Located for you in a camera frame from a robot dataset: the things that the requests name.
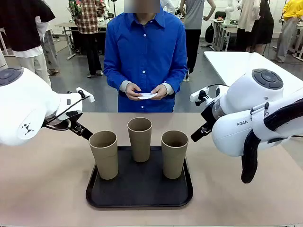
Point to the tan paper cup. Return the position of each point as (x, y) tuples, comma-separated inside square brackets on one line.
[(105, 160), (140, 146), (172, 160)]

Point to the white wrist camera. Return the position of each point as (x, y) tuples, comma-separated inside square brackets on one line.
[(196, 94), (91, 98)]

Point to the person's right forearm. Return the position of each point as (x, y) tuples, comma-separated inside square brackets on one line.
[(116, 81)]

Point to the person in beige coat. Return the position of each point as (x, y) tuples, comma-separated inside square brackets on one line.
[(247, 14)]

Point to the person's left hand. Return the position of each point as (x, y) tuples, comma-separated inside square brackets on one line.
[(159, 91)]

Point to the large white table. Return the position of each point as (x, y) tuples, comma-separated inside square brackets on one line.
[(232, 63)]

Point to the person in grey trousers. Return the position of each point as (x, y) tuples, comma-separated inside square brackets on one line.
[(49, 52)]

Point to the white cylindrical appliance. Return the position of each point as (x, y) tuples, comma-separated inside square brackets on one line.
[(2, 61)]

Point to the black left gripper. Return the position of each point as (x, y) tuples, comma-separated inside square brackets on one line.
[(61, 125)]

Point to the person's left forearm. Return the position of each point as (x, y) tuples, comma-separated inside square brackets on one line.
[(176, 85)]

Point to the person in plaid shirt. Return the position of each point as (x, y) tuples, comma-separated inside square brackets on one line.
[(87, 19)]

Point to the person in blue shirt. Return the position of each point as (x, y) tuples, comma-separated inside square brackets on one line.
[(146, 59)]

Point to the white background desk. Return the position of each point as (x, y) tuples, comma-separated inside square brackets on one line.
[(227, 24)]

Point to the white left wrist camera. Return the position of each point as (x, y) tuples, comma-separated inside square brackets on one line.
[(91, 98)]

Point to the person in black clothes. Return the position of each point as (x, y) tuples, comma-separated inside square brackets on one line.
[(266, 23)]

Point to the person in grey t-shirt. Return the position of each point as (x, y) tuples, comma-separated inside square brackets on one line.
[(193, 14)]

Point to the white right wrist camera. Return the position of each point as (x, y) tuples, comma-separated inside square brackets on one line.
[(196, 94)]

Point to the black backpack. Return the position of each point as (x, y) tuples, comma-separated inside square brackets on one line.
[(209, 33)]

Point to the person in yellow top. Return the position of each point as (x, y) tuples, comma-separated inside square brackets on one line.
[(292, 9)]

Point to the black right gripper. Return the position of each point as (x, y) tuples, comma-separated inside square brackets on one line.
[(208, 113)]

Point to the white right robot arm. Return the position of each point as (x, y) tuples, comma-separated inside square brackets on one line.
[(248, 94)]

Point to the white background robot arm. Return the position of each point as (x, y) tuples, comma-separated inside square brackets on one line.
[(227, 11)]

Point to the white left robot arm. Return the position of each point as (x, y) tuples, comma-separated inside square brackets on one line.
[(23, 106)]

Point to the grey background desk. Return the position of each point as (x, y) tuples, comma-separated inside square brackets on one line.
[(68, 24)]

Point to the black plastic serving tray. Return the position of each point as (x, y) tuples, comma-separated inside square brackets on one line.
[(142, 189)]

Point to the person's right hand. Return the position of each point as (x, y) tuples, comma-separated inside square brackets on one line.
[(132, 91)]

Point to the person in black top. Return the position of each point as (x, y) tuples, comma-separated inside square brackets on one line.
[(21, 23)]

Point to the white scalloped paper coaster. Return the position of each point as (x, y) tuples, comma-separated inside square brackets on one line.
[(146, 96)]

